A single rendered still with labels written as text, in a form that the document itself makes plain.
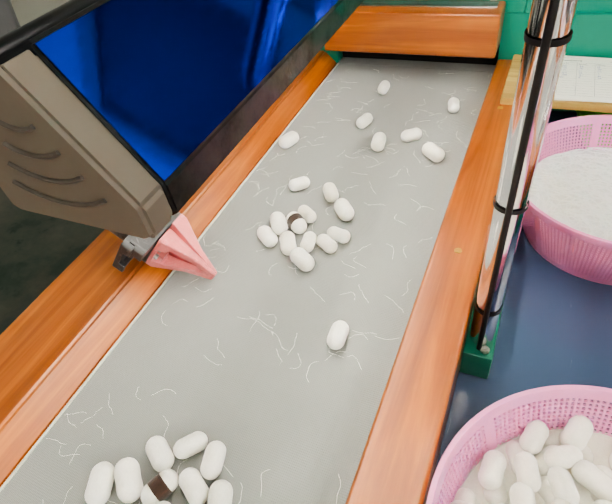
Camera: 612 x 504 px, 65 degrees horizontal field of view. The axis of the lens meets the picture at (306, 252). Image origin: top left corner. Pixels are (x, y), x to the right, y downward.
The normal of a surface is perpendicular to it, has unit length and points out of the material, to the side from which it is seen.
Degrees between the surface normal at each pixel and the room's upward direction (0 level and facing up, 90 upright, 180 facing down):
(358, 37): 90
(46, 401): 45
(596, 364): 0
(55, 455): 0
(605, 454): 0
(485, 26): 90
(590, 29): 90
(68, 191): 90
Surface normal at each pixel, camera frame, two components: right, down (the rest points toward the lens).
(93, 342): 0.55, -0.36
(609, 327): -0.13, -0.70
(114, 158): 0.70, -0.20
